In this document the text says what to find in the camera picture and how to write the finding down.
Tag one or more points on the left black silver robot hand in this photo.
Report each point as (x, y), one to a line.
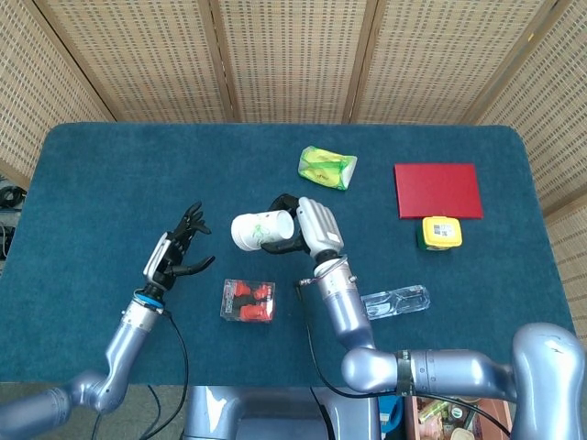
(160, 259)

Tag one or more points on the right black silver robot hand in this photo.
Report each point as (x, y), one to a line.
(321, 227)

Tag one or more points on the white paper cup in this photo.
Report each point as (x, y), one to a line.
(261, 231)

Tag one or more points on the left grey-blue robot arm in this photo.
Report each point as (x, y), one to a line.
(128, 339)

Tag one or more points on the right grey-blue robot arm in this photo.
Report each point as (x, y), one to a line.
(348, 316)

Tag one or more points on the green yellow tissue pack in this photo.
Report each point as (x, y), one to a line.
(325, 167)

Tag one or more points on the blue table mat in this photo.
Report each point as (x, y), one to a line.
(114, 183)

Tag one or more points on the clear box of red capsules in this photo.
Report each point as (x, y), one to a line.
(247, 302)

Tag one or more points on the clear plastic water bottle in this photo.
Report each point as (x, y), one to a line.
(399, 302)

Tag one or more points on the green container yellow lid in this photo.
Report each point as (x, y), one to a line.
(440, 231)

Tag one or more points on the red flat booklet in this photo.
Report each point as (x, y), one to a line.
(438, 190)

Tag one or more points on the woven folding screen panel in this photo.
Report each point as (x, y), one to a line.
(449, 59)
(137, 59)
(559, 114)
(27, 91)
(293, 59)

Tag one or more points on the grey-blue robot torso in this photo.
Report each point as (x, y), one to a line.
(275, 412)

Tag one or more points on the blue plastic object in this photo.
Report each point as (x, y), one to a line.
(390, 412)

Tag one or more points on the pink box of clutter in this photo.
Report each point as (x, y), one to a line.
(440, 419)

